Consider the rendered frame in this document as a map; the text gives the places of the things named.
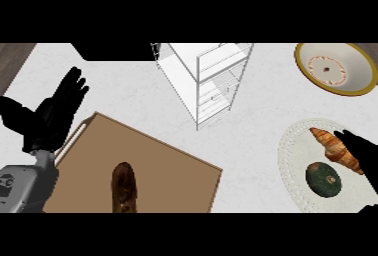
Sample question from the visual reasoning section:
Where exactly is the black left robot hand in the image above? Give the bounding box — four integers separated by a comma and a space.
0, 66, 91, 154

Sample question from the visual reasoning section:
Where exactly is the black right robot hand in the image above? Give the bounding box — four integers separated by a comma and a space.
332, 128, 378, 214

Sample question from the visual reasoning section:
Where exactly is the dark green squash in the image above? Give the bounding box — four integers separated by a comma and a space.
304, 161, 344, 199

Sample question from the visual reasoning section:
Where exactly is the white round placemat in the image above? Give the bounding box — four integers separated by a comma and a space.
276, 117, 378, 214

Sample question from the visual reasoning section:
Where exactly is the golden brown croissant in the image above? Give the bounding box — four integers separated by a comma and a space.
307, 126, 366, 176

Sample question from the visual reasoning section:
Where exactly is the black appliance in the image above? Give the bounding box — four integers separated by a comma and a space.
69, 42, 159, 62

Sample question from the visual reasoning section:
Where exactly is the white bowl with yellow rim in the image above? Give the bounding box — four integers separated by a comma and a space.
292, 42, 378, 98

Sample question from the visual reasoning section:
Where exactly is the dark brown baguette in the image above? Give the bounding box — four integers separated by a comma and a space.
109, 161, 140, 214

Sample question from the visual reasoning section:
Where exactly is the brown wooden cutting board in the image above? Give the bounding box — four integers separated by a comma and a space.
41, 111, 224, 214

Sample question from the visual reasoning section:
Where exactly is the white wire tiered shelf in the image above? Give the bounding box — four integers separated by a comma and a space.
149, 42, 255, 132

